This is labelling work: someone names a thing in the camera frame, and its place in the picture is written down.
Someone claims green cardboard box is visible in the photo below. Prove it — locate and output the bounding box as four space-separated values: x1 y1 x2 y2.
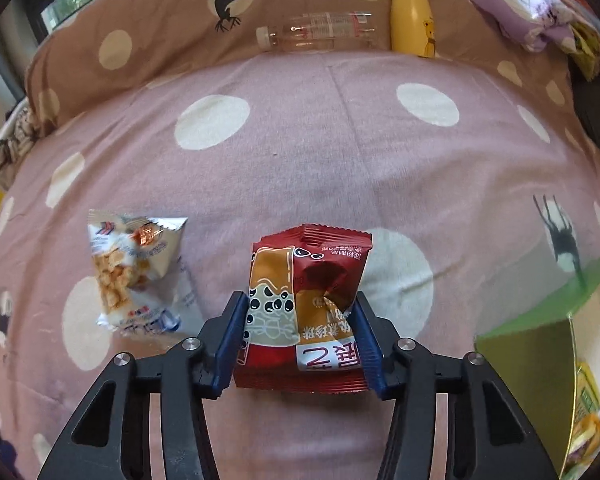
474 250 600 480

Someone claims clear plastic bottle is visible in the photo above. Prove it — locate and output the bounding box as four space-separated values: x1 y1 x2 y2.
255 11 381 53

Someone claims cream green cracker packet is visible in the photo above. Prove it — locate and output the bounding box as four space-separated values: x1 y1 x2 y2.
575 360 600 413

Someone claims pink polka-dot bed sheet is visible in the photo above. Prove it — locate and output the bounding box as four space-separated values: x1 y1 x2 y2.
0 52 600 480

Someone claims shiny gold snack packet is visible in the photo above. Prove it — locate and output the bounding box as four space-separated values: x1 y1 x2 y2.
562 410 600 480

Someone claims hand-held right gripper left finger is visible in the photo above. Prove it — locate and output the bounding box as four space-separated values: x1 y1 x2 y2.
37 290 251 480

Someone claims clear peanut snack packet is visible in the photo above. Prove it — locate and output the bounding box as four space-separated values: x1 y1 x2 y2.
87 210 198 338

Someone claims yellow drink bottle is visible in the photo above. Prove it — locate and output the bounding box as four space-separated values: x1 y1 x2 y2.
387 0 437 58

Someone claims purple printed cloth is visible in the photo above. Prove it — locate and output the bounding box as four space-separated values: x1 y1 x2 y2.
430 0 581 53

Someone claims yellow green patterned cloth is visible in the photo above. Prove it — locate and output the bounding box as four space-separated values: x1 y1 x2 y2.
567 17 600 81

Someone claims red snack packet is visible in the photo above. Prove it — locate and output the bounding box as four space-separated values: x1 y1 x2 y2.
234 224 373 393

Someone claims crumpled striped cloth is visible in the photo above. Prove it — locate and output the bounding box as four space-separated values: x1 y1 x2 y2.
0 100 46 196

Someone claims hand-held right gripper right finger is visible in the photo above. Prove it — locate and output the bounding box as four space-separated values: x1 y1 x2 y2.
352 291 561 480

